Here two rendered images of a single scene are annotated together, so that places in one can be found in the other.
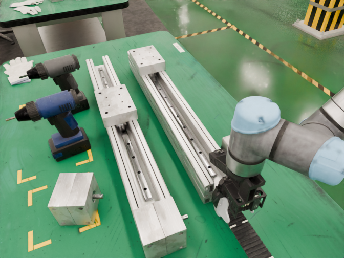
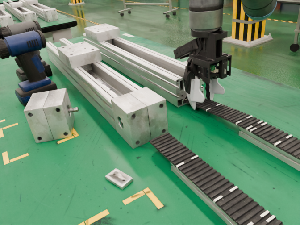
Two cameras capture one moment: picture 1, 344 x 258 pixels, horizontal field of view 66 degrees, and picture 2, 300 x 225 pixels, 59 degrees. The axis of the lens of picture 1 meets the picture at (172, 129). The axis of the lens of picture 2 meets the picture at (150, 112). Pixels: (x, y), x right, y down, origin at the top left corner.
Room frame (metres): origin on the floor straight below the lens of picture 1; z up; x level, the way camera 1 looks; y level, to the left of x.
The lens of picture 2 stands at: (-0.25, 0.09, 1.15)
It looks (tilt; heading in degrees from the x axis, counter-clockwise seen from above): 30 degrees down; 352
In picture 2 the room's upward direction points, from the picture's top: 7 degrees counter-clockwise
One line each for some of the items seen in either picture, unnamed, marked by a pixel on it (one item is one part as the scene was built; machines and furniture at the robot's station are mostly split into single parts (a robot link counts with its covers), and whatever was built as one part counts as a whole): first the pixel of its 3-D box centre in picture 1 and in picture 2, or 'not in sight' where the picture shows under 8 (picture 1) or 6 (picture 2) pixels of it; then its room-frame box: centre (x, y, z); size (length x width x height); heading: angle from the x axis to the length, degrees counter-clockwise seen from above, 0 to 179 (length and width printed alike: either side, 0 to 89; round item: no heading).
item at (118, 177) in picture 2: not in sight; (118, 178); (0.15, 0.11, 0.78); 0.05 x 0.03 x 0.01; 37
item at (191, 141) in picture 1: (168, 105); (127, 57); (0.78, 0.01, 0.82); 0.80 x 0.10 x 0.09; 20
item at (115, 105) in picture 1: (115, 107); (79, 57); (0.72, 0.19, 0.87); 0.16 x 0.11 x 0.07; 20
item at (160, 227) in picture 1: (164, 227); (144, 114); (0.31, 0.03, 0.83); 0.12 x 0.09 x 0.10; 110
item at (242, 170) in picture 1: (246, 157); (206, 18); (0.35, -0.15, 1.02); 0.08 x 0.08 x 0.05
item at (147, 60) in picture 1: (147, 62); (102, 35); (1.02, 0.09, 0.87); 0.16 x 0.11 x 0.07; 20
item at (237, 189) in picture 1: (241, 184); (207, 54); (0.34, -0.15, 0.94); 0.09 x 0.08 x 0.12; 20
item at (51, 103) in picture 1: (52, 128); (20, 71); (0.61, 0.37, 0.89); 0.20 x 0.08 x 0.22; 118
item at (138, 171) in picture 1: (118, 118); (82, 70); (0.72, 0.19, 0.82); 0.80 x 0.10 x 0.09; 20
